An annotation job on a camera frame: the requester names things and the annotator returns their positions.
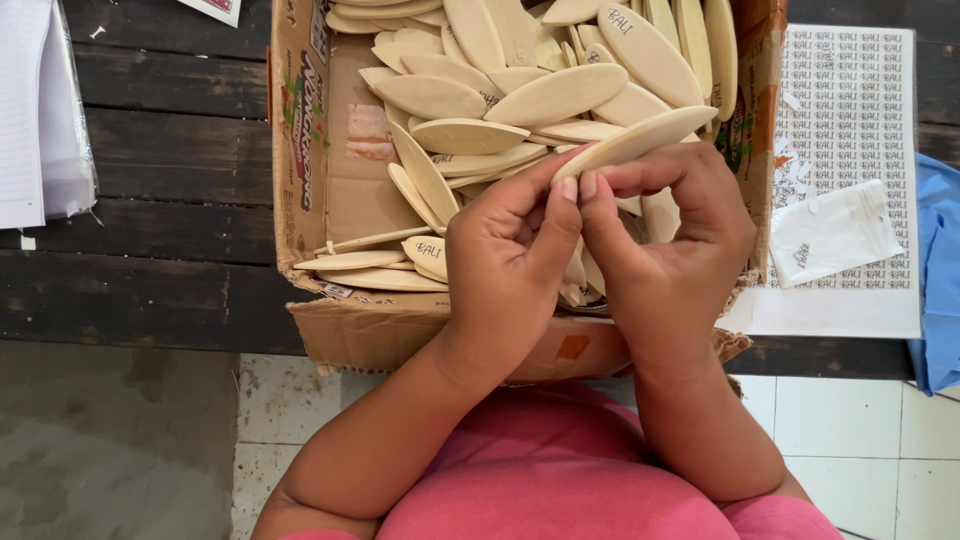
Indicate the oval wooden piece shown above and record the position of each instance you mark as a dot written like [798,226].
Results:
[645,135]

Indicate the brown cardboard box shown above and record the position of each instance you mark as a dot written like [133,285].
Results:
[330,187]

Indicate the person's left hand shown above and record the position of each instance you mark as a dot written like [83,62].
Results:
[495,262]

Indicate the small white paper scrap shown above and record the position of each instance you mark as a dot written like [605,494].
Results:
[28,241]
[97,31]

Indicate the white paper card corner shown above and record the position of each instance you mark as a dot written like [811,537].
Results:
[214,9]

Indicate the person's right hand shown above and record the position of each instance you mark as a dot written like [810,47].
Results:
[675,262]

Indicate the stack of white papers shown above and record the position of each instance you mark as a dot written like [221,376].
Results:
[34,112]

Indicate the white printed sticker sheet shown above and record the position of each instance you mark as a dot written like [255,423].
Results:
[847,112]

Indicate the blue cloth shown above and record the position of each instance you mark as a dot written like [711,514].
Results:
[941,285]

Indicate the small clear plastic bag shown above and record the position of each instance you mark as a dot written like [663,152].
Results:
[832,232]

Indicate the pile of oval wooden pieces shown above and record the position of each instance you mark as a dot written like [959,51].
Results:
[450,97]

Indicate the pink shirt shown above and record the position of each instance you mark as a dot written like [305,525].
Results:
[555,480]

